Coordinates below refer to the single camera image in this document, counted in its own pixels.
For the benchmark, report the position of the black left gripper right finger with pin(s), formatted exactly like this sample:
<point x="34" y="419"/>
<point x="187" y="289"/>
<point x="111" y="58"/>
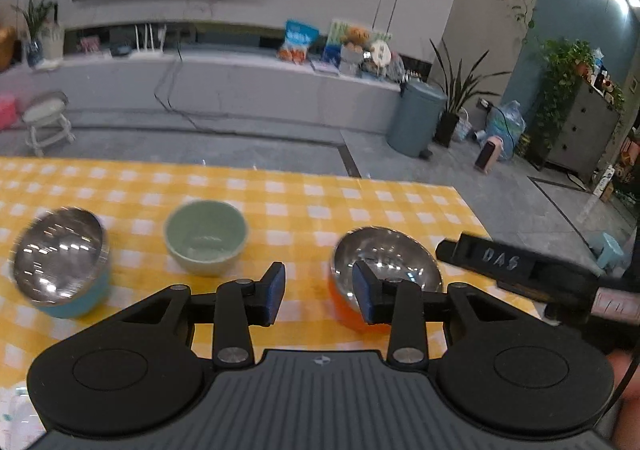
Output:
<point x="398" y="304"/>

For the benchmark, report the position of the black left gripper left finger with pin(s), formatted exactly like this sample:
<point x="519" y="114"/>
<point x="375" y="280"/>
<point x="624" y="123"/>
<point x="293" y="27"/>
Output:
<point x="243" y="303"/>

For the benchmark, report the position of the orange steel bowl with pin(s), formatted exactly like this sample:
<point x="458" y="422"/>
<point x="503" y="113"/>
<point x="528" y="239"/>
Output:
<point x="390" y="254"/>

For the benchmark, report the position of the person's right hand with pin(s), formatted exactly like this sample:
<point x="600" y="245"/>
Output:
<point x="620" y="362"/>

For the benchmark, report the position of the small light blue stool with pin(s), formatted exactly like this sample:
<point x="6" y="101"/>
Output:
<point x="607" y="251"/>

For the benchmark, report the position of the green ceramic bowl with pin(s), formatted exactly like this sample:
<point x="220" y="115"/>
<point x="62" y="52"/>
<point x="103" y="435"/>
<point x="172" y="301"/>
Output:
<point x="205" y="237"/>

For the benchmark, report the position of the yellow white checkered tablecloth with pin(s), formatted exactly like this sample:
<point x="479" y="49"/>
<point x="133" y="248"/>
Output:
<point x="293" y="218"/>

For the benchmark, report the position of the pink small heater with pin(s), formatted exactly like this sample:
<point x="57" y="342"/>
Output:
<point x="489" y="154"/>

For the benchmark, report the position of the grey drawer cabinet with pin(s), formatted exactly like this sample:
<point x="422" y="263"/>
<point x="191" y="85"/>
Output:
<point x="583" y="137"/>

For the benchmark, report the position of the blue steel bowl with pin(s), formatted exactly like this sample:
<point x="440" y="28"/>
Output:
<point x="61" y="263"/>

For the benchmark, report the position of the blue-grey trash bin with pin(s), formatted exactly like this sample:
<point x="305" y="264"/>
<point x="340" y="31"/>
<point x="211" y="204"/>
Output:
<point x="415" y="118"/>

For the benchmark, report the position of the potted long-leaf plant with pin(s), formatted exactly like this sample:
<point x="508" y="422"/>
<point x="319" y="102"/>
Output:
<point x="459" y="85"/>

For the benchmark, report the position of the climbing ivy plant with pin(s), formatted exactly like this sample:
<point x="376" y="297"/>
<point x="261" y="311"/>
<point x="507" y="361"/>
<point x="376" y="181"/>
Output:
<point x="568" y="64"/>

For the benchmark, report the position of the teddy bear toy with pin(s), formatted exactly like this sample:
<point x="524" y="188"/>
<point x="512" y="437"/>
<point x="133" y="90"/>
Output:
<point x="355" y="38"/>

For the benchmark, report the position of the white wifi router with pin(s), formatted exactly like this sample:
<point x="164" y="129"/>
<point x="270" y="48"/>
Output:
<point x="149" y="41"/>

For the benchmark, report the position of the white round rolling stool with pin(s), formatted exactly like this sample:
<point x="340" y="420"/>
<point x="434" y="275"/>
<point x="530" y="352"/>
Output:
<point x="47" y="109"/>

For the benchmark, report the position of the blue snack bag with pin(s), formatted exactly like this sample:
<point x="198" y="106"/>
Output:
<point x="298" y="38"/>

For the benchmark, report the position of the pink plastic box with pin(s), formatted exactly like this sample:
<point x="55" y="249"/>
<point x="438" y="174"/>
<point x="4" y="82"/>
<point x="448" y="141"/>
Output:
<point x="8" y="111"/>

